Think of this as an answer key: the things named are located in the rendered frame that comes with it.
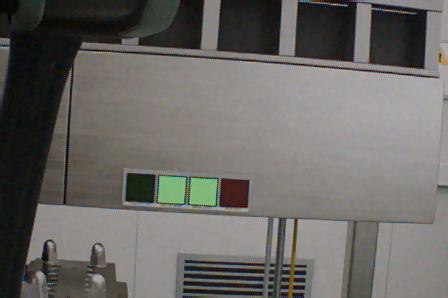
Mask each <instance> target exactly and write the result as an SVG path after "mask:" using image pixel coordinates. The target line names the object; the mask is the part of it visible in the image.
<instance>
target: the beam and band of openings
mask: <svg viewBox="0 0 448 298"><path fill-rule="evenodd" d="M300 1H307V2H300ZM309 2H315V3H309ZM321 3H324V4H321ZM343 5H347V6H343ZM372 8H374V9H372ZM376 9H382V10H376ZM384 10H390V11H384ZM392 11H398V12H392ZM400 12H406V13H400ZM442 12H443V0H299V1H298V0H181V1H180V3H179V7H178V9H177V11H176V15H175V16H174V18H173V21H172V22H171V23H170V25H169V26H167V28H166V29H164V31H160V32H158V33H156V34H151V35H148V36H146V37H139V38H132V39H114V38H105V37H102V38H97V37H89V36H86V37H85V40H84V41H83V43H82V46H81V47H80V49H79V50H84V51H103V52H121V53H141V54H150V55H170V56H189V57H199V58H209V59H228V60H238V61H258V62H267V63H277V64H287V65H306V66H316V67H326V68H335V69H345V70H354V71H369V72H382V73H392V74H401V75H410V76H419V77H429V78H439V77H440V72H439V71H438V70H439V53H440V48H439V45H440V27H441V13H442ZM409 13H414V14H409ZM0 46H2V47H6V46H10V25H8V21H7V14H3V13H1V9H0Z"/></svg>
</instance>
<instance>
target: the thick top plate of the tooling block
mask: <svg viewBox="0 0 448 298"><path fill-rule="evenodd" d="M57 261H59V263H58V264H57V263H55V264H46V263H43V264H44V269H43V272H42V273H43V274H44V275H45V277H46V286H48V291H47V296H48V297H49V298H87V292H88V288H89V281H90V278H91V277H92V276H93V275H94V274H100V275H102V277H104V279H105V285H106V297H107V298H118V290H117V278H116V266H115V263H106V265H107V267H93V266H89V265H88V264H89V263H90V261H80V260H68V259H57Z"/></svg>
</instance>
